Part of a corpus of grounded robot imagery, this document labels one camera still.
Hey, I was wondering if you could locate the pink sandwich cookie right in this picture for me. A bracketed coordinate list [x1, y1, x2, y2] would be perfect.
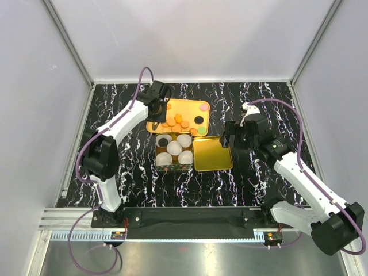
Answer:
[200, 103, 209, 111]

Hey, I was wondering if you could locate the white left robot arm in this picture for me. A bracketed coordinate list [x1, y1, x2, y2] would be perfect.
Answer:
[75, 80, 172, 228]

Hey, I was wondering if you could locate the small round dotted biscuit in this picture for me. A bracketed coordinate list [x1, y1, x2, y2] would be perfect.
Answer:
[171, 125, 182, 132]

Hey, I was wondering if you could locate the black sandwich cookie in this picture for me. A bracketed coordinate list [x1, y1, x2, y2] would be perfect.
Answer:
[194, 116, 204, 124]
[158, 138, 169, 147]

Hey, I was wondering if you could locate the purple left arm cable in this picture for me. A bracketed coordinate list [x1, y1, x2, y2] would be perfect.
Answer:
[67, 66, 156, 273]

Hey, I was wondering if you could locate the yellow plastic tray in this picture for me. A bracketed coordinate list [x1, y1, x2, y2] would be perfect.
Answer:
[146, 98, 210, 137]

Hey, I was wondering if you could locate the gold tin lid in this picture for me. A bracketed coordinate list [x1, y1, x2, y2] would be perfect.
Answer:
[193, 136, 233, 172]

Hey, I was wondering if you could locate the green sandwich cookie right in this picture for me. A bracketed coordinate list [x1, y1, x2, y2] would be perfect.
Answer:
[197, 126, 207, 135]

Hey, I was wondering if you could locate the orange fish cookie centre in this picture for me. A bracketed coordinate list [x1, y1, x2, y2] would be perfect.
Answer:
[174, 114, 183, 124]

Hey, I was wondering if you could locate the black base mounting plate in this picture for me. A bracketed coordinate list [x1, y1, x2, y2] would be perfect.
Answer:
[91, 206, 290, 240]

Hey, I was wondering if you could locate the white paper cup bottom-right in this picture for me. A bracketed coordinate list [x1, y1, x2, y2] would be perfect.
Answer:
[178, 150, 194, 164]

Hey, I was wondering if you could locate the white paper cup top-right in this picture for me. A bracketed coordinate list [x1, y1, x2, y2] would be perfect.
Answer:
[177, 134, 192, 148]

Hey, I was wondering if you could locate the plain orange macaron cookie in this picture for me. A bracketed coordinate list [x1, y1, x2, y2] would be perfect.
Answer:
[181, 121, 189, 128]

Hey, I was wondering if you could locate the green decorated cookie tin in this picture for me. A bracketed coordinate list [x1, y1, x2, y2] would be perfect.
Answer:
[154, 133, 194, 171]

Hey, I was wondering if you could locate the white paper cup centre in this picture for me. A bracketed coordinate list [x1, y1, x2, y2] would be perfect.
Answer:
[166, 140, 182, 156]

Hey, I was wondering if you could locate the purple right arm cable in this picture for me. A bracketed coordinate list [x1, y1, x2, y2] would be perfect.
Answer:
[247, 98, 367, 255]

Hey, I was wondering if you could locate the white paper cup bottom-left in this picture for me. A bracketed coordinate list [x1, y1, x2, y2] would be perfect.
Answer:
[155, 152, 173, 166]

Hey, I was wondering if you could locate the orange swirl cookie lower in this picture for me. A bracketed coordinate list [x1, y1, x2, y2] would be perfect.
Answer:
[190, 128, 197, 136]

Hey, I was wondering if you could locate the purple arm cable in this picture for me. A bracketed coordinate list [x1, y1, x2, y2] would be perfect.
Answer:
[67, 66, 156, 273]
[247, 98, 367, 255]

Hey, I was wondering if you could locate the white paper cup top-left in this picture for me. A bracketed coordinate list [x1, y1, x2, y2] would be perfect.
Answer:
[156, 134, 172, 148]

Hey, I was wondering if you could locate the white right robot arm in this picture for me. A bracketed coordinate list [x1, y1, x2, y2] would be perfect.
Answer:
[220, 101, 367, 256]

